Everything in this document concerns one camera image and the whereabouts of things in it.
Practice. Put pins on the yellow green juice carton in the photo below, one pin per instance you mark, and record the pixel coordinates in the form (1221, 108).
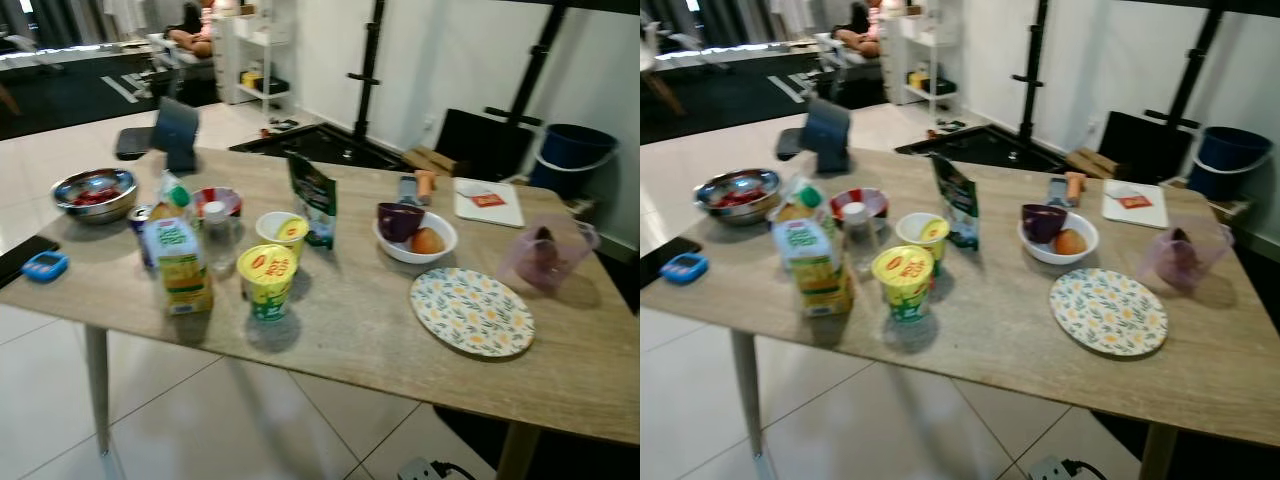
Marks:
(815, 265)
(178, 265)

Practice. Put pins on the clear bottle with white cap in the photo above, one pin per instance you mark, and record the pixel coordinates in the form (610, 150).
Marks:
(858, 245)
(218, 245)

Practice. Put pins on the black flat slab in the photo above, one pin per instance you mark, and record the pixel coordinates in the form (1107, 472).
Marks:
(20, 262)
(660, 258)

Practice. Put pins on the blue digital timer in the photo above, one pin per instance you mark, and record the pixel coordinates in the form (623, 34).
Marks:
(45, 266)
(684, 268)

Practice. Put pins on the pink translucent measuring jug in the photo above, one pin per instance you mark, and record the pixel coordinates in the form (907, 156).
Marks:
(1180, 258)
(545, 255)

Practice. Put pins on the stainless steel mixing bowl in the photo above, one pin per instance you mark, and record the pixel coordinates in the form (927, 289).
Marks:
(740, 211)
(95, 207)

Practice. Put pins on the blue plastic bucket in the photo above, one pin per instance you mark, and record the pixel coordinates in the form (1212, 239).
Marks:
(575, 150)
(1230, 152)

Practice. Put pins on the white cutting board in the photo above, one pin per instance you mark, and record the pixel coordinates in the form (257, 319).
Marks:
(500, 215)
(1140, 217)

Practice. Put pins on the small red packet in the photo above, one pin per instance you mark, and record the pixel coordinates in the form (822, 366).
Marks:
(488, 200)
(1135, 201)

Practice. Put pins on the floral print round plate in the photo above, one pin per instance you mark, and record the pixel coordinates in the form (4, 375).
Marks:
(1108, 312)
(470, 312)

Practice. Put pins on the black leaning panel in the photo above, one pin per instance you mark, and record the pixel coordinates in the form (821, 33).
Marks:
(1135, 148)
(475, 145)

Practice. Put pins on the orange round fruit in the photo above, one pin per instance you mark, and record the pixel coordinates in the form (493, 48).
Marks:
(1070, 242)
(428, 241)

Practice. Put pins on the dark blue standing tablet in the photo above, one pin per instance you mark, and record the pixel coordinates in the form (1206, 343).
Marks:
(175, 130)
(828, 130)

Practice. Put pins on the orange carrot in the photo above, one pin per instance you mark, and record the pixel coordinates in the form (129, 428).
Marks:
(426, 183)
(1075, 185)

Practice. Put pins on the wooden planks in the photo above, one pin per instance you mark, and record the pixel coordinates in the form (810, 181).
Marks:
(1090, 162)
(430, 160)

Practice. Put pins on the black floor mat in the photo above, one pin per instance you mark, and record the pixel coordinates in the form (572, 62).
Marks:
(1230, 462)
(590, 460)

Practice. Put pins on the white ceramic bowl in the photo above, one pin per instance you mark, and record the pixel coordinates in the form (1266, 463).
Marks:
(1050, 255)
(410, 253)

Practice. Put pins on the red and white bowl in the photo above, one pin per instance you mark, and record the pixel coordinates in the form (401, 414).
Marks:
(872, 203)
(228, 200)

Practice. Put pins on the grey metal grater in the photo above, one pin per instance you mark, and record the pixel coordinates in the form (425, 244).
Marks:
(1058, 194)
(408, 192)

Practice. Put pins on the grey curtain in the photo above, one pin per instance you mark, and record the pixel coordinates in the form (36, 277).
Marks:
(70, 20)
(730, 18)

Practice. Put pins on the purple cup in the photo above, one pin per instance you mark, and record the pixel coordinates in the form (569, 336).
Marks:
(400, 222)
(1043, 223)

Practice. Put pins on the yellow lidded instant noodle cup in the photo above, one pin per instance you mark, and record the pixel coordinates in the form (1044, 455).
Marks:
(268, 295)
(905, 298)

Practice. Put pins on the white cup with yellow lid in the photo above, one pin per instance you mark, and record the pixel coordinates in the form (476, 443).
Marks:
(272, 238)
(912, 238)

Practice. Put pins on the seated person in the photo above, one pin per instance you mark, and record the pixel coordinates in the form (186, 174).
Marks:
(190, 35)
(856, 35)

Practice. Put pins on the light wooden dining table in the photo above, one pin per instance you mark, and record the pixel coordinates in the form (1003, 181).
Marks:
(350, 310)
(1000, 320)

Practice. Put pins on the white power strip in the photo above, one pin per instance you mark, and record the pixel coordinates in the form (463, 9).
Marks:
(1050, 470)
(418, 470)

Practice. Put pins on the green snack bag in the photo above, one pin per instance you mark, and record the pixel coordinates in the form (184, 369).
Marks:
(958, 205)
(315, 205)

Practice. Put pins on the black rack base mat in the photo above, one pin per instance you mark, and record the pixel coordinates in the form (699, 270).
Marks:
(985, 148)
(320, 145)

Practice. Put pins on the white shelf unit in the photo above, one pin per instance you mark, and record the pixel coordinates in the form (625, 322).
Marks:
(262, 50)
(925, 50)

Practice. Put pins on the dark drink can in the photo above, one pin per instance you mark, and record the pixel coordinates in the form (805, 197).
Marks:
(138, 235)

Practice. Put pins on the black steel rack post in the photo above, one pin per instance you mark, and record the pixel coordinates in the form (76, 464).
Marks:
(368, 70)
(535, 60)
(1195, 60)
(1030, 70)

